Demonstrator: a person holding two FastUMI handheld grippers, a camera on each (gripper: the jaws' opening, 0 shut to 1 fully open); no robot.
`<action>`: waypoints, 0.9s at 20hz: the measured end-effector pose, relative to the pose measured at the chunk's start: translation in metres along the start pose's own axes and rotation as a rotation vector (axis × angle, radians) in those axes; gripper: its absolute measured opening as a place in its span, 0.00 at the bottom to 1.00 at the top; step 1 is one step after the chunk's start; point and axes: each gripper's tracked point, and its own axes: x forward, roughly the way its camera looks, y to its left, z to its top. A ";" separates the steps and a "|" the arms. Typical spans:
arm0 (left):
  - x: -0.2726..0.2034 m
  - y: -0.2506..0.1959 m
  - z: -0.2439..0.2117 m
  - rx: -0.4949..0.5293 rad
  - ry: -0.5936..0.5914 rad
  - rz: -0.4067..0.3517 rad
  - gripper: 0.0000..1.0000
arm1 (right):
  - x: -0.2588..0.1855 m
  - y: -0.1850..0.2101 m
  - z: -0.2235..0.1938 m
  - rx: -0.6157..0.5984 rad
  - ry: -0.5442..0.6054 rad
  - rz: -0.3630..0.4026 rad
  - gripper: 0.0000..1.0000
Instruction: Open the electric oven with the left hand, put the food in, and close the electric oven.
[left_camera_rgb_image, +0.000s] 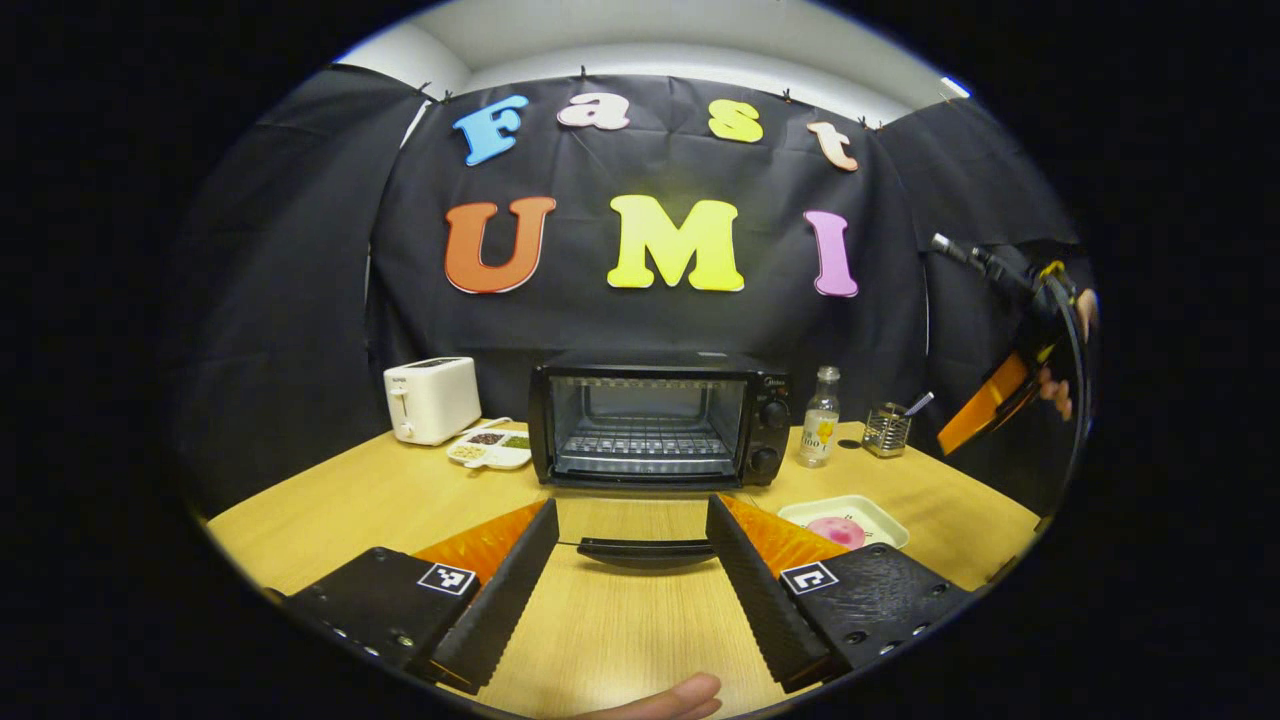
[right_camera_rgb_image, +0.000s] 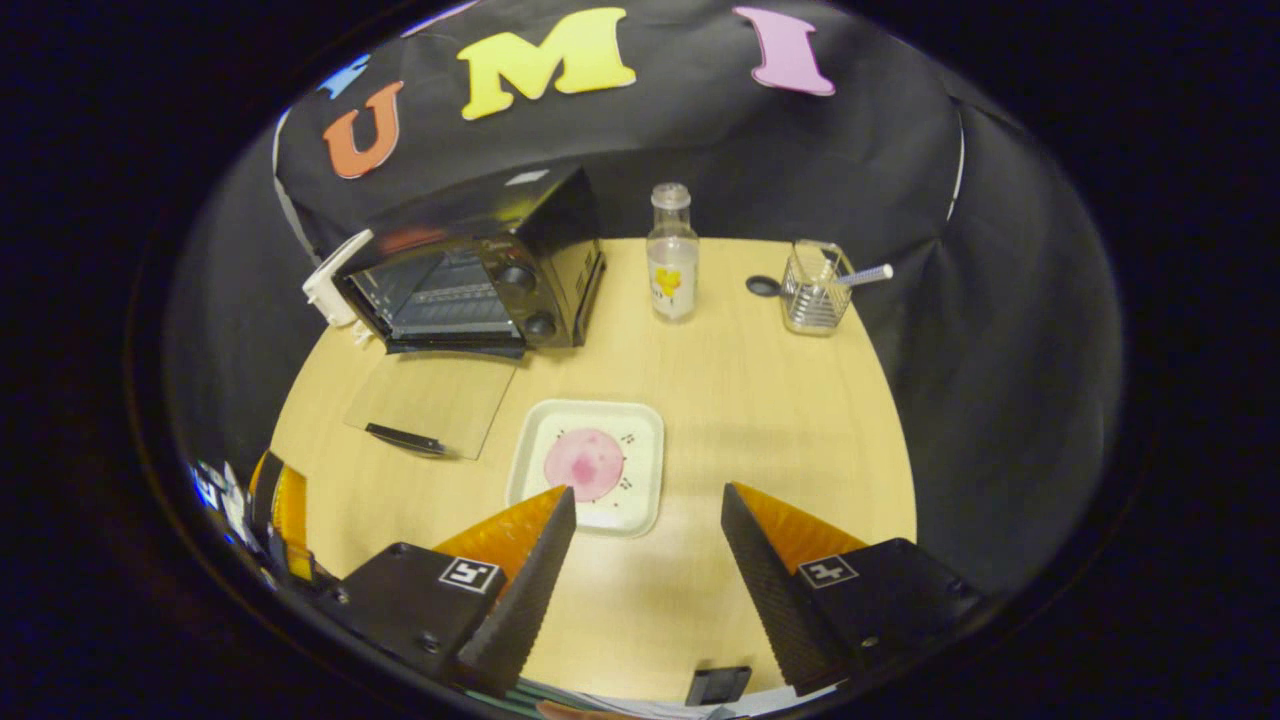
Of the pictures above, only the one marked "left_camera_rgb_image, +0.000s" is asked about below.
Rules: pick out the clear glass bottle yellow label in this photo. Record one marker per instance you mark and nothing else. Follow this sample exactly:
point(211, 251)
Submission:
point(818, 430)

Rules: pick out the black backdrop cloth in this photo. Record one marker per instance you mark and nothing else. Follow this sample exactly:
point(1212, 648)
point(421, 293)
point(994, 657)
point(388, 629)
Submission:
point(580, 320)

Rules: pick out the white rectangular food tray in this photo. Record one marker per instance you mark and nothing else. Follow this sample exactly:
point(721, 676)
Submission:
point(860, 510)

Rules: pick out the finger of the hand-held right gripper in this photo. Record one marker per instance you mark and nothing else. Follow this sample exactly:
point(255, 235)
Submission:
point(985, 405)

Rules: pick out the pink round meat slice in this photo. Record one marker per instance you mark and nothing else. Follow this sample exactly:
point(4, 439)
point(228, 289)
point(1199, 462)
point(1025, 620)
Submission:
point(838, 532)

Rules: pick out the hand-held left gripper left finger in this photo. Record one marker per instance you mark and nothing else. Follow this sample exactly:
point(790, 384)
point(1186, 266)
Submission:
point(505, 610)

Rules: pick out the black electric oven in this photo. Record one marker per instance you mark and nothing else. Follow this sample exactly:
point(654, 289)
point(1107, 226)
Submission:
point(770, 440)

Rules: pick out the small ceiling light panel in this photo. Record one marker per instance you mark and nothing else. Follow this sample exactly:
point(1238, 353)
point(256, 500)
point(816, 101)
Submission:
point(955, 87)

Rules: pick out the metal mesh utensil holder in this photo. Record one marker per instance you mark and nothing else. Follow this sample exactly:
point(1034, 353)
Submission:
point(886, 432)

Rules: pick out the white divided snack plate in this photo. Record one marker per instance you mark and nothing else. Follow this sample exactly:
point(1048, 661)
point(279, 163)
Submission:
point(505, 460)

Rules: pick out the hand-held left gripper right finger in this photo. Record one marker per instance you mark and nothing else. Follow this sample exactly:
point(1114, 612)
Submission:
point(765, 610)

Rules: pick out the white toaster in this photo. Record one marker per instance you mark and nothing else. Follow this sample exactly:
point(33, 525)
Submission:
point(430, 400)

